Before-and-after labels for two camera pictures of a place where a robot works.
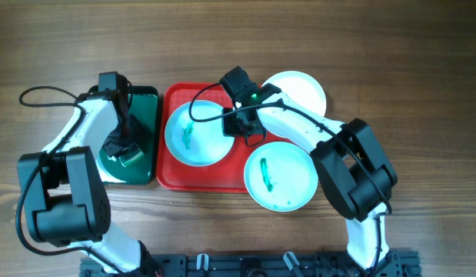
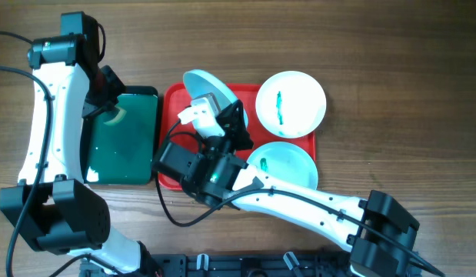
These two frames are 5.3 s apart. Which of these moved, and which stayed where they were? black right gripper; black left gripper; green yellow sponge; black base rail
Moved: black right gripper; green yellow sponge; black left gripper
Stayed: black base rail
